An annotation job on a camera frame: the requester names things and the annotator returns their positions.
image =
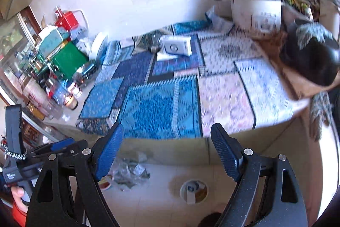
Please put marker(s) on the teal tissue box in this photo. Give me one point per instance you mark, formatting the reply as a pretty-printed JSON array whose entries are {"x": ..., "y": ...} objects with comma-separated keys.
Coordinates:
[{"x": 51, "y": 39}]

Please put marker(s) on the patterned floor bowl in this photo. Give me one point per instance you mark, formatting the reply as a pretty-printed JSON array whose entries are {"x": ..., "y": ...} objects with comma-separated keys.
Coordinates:
[{"x": 105, "y": 182}]

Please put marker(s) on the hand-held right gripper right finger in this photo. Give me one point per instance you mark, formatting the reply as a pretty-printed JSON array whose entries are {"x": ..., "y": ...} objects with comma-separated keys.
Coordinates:
[{"x": 225, "y": 155}]

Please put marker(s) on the white round dish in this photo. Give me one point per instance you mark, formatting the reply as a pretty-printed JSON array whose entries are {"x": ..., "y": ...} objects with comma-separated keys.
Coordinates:
[{"x": 98, "y": 46}]

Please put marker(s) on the person's left hand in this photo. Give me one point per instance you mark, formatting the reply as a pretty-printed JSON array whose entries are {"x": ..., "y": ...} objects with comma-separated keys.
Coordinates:
[{"x": 18, "y": 193}]

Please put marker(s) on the crumpled clear plastic bag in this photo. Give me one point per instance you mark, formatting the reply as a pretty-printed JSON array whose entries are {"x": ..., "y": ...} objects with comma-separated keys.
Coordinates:
[{"x": 127, "y": 171}]

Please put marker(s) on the clear water bottle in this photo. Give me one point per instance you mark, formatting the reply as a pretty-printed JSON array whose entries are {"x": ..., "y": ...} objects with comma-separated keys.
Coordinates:
[{"x": 57, "y": 91}]

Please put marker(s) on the white rice cooker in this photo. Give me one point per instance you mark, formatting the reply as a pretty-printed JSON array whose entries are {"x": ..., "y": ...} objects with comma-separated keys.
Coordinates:
[{"x": 255, "y": 9}]

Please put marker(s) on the pink thermos flask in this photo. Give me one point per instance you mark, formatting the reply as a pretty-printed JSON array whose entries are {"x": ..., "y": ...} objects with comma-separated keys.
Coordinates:
[{"x": 34, "y": 92}]

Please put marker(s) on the red tin box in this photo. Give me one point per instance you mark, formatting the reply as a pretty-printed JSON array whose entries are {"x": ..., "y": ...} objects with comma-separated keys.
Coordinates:
[{"x": 67, "y": 21}]

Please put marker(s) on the glass door cabinet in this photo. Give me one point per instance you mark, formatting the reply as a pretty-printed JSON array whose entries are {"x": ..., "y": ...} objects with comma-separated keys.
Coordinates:
[{"x": 13, "y": 38}]

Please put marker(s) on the clear plastic bowl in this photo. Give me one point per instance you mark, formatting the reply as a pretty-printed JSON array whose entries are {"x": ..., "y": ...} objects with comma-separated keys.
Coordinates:
[{"x": 183, "y": 191}]

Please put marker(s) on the blue patchwork table cloth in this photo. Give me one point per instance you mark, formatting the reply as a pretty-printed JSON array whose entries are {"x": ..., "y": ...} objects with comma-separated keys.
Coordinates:
[{"x": 159, "y": 104}]

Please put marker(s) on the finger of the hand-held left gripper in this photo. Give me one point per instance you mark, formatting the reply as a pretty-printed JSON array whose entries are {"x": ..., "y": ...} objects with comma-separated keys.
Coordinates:
[
  {"x": 66, "y": 150},
  {"x": 63, "y": 143}
]

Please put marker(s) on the black pot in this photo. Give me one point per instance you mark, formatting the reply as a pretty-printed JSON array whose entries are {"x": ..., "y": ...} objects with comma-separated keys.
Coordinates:
[{"x": 313, "y": 64}]

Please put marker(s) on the grey crochet cloth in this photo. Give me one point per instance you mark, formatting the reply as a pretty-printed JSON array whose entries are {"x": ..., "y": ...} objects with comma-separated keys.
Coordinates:
[{"x": 320, "y": 115}]

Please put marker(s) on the candle jar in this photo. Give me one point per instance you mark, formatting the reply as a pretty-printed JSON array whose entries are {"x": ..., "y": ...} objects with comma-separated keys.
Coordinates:
[{"x": 71, "y": 102}]

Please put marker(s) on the basket of kitchen utensils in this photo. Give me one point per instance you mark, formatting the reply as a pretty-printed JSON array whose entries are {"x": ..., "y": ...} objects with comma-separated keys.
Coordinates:
[{"x": 297, "y": 1}]

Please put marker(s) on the green tin box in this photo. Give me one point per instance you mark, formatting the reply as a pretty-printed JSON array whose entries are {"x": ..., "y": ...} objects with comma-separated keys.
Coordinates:
[{"x": 69, "y": 59}]

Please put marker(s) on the clear drinking glass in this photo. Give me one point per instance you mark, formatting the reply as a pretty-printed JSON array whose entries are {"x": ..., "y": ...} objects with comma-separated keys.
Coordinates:
[{"x": 53, "y": 111}]

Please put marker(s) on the teal crochet potholder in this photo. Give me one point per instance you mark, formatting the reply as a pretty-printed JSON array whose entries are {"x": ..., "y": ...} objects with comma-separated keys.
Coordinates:
[{"x": 314, "y": 34}]

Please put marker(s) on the small crumpled paper scrap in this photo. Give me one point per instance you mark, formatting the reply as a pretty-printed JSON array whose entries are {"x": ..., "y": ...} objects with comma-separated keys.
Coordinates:
[{"x": 65, "y": 117}]

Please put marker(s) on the white camera box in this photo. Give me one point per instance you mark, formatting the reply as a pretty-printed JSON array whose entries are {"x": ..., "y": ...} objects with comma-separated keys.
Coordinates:
[{"x": 175, "y": 46}]

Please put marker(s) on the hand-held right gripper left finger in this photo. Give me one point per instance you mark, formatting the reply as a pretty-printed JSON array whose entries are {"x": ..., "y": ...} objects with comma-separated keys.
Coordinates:
[{"x": 109, "y": 152}]

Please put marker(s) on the metal bowl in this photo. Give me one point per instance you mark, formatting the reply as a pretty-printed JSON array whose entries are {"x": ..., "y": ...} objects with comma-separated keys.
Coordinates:
[{"x": 87, "y": 70}]

